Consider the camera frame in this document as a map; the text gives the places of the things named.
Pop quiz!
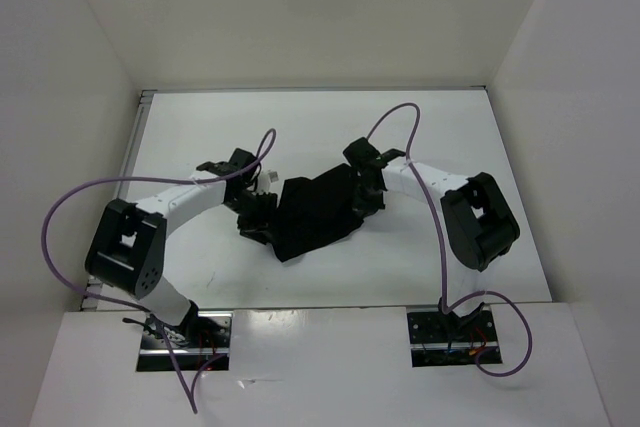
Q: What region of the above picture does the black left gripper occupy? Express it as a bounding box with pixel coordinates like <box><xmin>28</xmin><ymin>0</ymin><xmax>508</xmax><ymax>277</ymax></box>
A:
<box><xmin>224</xmin><ymin>189</ymin><xmax>280</xmax><ymax>245</ymax></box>

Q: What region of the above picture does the black skirt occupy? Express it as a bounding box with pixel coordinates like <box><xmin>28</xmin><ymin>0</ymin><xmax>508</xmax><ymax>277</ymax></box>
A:
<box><xmin>271</xmin><ymin>164</ymin><xmax>363</xmax><ymax>262</ymax></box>

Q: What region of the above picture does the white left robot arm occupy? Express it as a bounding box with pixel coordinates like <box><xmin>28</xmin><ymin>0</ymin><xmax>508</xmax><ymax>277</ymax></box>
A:
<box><xmin>85</xmin><ymin>148</ymin><xmax>278</xmax><ymax>347</ymax></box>

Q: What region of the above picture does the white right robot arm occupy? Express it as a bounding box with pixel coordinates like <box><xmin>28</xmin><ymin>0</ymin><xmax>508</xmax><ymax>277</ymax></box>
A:
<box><xmin>343</xmin><ymin>137</ymin><xmax>520</xmax><ymax>340</ymax></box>

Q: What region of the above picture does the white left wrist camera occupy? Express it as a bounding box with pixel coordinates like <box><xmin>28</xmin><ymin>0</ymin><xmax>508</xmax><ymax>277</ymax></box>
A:
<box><xmin>255</xmin><ymin>170</ymin><xmax>279</xmax><ymax>194</ymax></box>

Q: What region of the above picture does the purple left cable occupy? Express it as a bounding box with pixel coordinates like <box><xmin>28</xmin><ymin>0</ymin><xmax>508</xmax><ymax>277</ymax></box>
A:
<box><xmin>41</xmin><ymin>127</ymin><xmax>277</xmax><ymax>415</ymax></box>

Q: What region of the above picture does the purple cable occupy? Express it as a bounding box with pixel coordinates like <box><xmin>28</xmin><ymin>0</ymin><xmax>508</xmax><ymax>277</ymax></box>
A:
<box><xmin>41</xmin><ymin>127</ymin><xmax>277</xmax><ymax>415</ymax></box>
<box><xmin>364</xmin><ymin>102</ymin><xmax>533</xmax><ymax>378</ymax></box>

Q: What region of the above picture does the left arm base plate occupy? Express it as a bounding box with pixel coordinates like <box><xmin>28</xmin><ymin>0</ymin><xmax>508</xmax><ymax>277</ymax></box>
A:
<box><xmin>136</xmin><ymin>311</ymin><xmax>233</xmax><ymax>373</ymax></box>

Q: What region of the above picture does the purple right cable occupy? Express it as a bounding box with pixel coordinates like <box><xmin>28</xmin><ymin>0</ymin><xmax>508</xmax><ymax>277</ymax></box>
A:
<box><xmin>364</xmin><ymin>102</ymin><xmax>533</xmax><ymax>378</ymax></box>

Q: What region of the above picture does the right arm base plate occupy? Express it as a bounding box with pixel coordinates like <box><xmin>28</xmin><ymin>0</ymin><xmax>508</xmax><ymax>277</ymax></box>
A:
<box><xmin>406</xmin><ymin>306</ymin><xmax>502</xmax><ymax>367</ymax></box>

